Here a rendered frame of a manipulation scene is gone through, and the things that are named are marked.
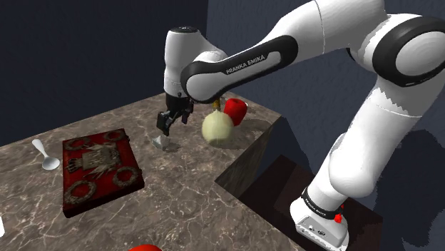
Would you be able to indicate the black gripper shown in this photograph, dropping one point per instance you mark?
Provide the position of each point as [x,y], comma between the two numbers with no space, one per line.
[175,104]

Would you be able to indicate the dark robot stand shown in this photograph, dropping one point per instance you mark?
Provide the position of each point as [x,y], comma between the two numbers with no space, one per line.
[278,187]

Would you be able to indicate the red ornamented book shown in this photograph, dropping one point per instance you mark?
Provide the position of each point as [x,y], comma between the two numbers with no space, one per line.
[100,177]

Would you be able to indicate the white object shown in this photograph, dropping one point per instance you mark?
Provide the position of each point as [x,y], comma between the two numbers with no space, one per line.
[1,226]

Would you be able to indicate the white spoon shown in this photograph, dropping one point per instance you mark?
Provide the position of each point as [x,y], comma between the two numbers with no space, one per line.
[49,162]

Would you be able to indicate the pale yellow round vase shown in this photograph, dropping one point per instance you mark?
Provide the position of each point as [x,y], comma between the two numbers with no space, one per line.
[217,128]

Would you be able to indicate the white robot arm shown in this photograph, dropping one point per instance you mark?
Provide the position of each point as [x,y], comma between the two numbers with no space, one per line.
[368,139]

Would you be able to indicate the red round object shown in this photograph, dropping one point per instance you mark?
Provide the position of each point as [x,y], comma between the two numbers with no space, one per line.
[145,248]

